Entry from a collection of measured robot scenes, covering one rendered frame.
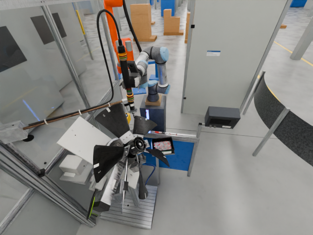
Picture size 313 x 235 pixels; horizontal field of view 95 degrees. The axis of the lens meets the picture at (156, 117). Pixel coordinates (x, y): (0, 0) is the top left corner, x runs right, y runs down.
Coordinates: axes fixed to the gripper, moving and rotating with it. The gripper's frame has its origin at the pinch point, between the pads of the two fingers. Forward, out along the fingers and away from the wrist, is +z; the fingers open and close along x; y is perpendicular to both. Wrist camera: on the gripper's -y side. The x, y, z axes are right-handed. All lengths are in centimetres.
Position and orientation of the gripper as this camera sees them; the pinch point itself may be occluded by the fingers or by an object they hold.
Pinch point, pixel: (127, 84)
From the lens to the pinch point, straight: 84.5
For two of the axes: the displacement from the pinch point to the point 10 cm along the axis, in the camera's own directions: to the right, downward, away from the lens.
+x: -9.8, -0.9, 1.6
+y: 0.3, 7.5, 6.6
